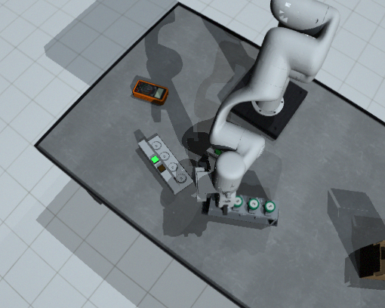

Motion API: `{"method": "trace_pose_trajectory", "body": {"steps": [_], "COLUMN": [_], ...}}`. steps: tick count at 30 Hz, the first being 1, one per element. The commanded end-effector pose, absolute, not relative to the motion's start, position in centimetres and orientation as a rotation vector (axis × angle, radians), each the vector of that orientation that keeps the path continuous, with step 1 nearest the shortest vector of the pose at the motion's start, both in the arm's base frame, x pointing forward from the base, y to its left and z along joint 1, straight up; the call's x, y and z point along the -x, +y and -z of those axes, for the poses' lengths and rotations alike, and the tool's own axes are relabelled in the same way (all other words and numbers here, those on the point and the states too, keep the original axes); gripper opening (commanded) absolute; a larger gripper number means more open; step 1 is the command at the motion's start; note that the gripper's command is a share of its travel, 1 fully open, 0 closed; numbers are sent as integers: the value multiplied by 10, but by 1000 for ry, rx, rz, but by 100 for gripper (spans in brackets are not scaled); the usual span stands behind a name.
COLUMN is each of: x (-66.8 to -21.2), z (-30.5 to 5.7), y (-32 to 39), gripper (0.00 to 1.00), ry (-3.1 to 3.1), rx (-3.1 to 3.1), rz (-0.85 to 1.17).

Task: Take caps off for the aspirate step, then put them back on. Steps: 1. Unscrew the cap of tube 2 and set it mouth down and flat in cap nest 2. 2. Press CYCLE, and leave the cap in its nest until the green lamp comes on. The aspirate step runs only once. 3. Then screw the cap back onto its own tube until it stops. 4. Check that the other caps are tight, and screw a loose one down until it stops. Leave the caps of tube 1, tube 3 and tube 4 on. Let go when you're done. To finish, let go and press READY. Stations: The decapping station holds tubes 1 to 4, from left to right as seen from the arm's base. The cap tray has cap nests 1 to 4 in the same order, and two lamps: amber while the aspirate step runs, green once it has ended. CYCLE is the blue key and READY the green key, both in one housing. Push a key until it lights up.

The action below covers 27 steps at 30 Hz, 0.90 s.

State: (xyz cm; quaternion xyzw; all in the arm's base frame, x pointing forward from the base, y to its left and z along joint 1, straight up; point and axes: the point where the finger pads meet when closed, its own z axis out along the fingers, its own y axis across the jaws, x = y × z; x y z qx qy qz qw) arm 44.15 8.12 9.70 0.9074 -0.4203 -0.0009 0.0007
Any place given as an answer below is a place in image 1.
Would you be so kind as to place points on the light grey key housing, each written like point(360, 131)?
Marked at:
point(209, 158)

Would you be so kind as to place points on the orange pocket multimeter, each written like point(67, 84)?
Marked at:
point(151, 92)

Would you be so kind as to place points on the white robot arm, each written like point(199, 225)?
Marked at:
point(286, 49)

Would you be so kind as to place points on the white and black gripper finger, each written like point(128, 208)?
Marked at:
point(224, 209)

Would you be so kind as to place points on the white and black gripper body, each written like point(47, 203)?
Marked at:
point(221, 200)

